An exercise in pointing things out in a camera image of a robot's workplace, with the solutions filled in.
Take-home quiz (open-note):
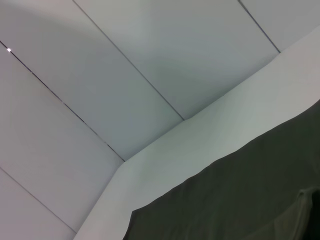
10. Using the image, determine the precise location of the dark green shirt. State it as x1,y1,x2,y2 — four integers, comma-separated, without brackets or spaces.
122,98,320,240

